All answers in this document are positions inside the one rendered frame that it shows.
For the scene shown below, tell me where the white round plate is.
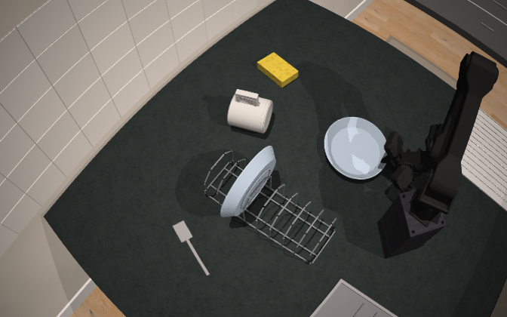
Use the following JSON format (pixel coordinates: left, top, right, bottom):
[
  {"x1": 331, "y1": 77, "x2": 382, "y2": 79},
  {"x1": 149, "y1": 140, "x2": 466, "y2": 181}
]
[
  {"x1": 220, "y1": 146, "x2": 276, "y2": 217},
  {"x1": 324, "y1": 117, "x2": 387, "y2": 180}
]

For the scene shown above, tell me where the yellow sponge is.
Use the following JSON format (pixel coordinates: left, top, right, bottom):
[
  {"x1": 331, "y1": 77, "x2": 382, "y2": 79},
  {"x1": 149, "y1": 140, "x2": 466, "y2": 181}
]
[{"x1": 257, "y1": 52, "x2": 299, "y2": 88}]

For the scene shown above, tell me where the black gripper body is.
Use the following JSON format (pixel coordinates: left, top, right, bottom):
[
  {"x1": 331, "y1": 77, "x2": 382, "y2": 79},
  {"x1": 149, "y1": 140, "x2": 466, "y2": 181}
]
[{"x1": 384, "y1": 131, "x2": 423, "y2": 190}]

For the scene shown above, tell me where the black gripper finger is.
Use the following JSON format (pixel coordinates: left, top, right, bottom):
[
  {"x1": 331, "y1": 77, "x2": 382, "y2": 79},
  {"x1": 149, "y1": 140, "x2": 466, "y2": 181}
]
[
  {"x1": 384, "y1": 163, "x2": 399, "y2": 172},
  {"x1": 381, "y1": 155, "x2": 396, "y2": 166}
]

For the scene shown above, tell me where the grey metal dish rack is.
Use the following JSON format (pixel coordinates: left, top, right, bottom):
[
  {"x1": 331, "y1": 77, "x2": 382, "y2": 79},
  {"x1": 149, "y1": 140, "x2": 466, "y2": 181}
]
[{"x1": 204, "y1": 150, "x2": 336, "y2": 264}]

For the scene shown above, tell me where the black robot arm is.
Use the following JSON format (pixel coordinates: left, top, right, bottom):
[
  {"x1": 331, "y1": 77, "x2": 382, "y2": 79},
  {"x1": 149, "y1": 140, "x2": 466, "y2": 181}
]
[{"x1": 390, "y1": 51, "x2": 499, "y2": 227}]

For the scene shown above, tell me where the grey mug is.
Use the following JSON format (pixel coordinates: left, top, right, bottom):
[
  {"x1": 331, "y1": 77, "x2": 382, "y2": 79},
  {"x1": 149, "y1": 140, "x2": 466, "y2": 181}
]
[{"x1": 227, "y1": 89, "x2": 273, "y2": 133}]

